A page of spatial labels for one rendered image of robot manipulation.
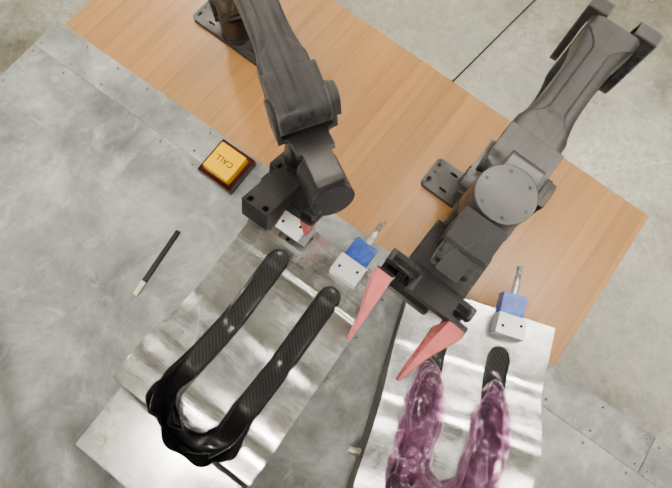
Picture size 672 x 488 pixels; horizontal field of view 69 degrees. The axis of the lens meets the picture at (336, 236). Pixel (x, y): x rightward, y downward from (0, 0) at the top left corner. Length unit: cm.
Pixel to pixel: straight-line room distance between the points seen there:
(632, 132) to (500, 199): 183
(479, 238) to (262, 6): 38
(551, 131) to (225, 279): 54
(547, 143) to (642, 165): 166
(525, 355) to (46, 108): 103
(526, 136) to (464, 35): 167
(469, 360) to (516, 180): 48
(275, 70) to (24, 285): 66
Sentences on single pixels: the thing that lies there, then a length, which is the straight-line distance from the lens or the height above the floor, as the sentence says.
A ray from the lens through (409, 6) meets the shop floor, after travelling 226.
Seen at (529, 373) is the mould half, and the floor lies 86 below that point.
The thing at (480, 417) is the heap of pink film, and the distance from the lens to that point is 84.
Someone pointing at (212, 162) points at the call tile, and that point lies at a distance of 96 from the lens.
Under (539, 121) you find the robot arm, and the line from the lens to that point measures 59.
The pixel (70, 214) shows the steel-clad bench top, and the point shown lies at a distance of 106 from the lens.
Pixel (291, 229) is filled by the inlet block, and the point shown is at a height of 95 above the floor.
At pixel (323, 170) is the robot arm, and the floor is 117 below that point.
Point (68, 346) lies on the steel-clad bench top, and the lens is 101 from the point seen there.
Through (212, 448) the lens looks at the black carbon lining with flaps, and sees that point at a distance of 85.
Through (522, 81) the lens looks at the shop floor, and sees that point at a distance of 218.
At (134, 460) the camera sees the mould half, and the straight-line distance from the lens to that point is 90.
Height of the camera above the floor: 170
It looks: 75 degrees down
